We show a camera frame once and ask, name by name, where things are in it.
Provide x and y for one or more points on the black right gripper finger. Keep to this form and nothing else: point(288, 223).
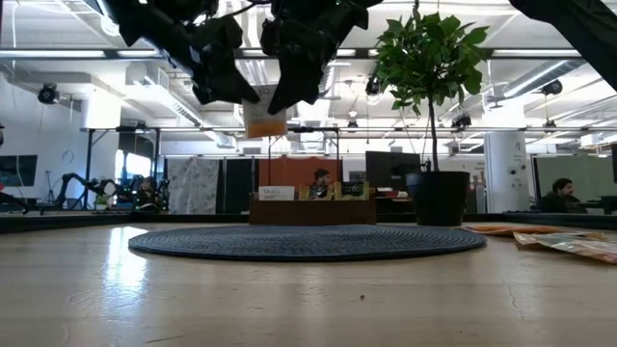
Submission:
point(318, 67)
point(289, 82)

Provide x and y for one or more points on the black background robot arm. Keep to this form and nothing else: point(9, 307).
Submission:
point(72, 183)

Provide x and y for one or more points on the round dark woven placemat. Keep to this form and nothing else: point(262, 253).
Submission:
point(289, 243)

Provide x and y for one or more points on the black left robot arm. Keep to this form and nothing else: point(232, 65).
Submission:
point(144, 19)

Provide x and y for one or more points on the person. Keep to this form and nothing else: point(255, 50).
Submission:
point(321, 176)
point(561, 197)
point(146, 195)

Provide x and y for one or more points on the white round pillar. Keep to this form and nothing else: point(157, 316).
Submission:
point(506, 159)

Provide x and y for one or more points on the black background rig frame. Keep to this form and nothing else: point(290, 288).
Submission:
point(88, 168)

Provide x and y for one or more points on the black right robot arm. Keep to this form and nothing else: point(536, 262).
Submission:
point(578, 29)

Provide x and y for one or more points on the white patterned curtain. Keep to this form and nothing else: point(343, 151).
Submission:
point(193, 185)

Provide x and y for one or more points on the dark wall screen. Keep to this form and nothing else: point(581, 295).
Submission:
point(19, 168)

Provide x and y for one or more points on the orange partition panel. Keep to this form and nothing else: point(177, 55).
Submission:
point(289, 171)

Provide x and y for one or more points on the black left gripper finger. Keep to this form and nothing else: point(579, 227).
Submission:
point(233, 77)
point(205, 89)

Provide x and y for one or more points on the black curtain panel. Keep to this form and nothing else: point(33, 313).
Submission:
point(238, 185)

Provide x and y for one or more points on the black monitor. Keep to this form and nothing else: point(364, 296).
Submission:
point(390, 168)

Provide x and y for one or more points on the green potted plant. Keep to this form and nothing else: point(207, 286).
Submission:
point(429, 62)

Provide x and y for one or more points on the black ceiling spotlight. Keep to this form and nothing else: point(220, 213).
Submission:
point(552, 88)
point(461, 121)
point(48, 94)

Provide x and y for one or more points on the grey green partition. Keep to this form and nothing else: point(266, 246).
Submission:
point(593, 173)

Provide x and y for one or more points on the wooden tea holder box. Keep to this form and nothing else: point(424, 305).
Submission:
point(308, 212)

